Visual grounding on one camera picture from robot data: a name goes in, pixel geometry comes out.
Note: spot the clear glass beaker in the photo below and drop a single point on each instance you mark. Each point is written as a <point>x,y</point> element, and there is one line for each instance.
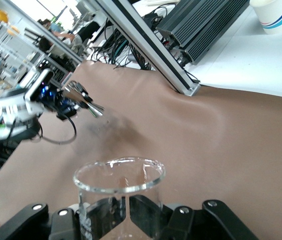
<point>88,220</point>

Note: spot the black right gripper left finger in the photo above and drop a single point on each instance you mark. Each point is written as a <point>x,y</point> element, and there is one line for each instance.
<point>63,225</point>

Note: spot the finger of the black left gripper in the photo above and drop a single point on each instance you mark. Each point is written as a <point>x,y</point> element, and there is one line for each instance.
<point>66,114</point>
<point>83,92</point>

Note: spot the person in black clothes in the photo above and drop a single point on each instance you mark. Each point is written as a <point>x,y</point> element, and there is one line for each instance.
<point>63,33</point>

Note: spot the aluminium frame post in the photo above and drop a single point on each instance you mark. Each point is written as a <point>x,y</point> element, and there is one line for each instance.
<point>155,50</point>

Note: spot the seated dark-haired person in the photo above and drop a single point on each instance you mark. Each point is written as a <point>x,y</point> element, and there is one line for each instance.
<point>46,44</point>

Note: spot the steel double-cone jigger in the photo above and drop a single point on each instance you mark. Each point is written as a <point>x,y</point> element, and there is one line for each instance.
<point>85,100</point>

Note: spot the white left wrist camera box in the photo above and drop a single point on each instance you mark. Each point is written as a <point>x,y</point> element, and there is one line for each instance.
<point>38,85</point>

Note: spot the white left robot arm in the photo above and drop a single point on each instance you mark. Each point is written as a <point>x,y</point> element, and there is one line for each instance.
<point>10,110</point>

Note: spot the white paper cup blue stripe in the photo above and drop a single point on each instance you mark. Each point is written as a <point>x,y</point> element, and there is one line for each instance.
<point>273,15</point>

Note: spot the yellow hard hat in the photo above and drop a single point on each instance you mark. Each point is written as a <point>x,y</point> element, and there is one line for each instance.
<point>0,15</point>

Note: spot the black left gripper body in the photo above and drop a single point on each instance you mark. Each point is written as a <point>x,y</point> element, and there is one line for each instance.
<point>55,100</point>

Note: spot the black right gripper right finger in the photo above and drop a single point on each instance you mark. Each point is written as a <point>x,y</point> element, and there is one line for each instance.
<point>206,220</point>

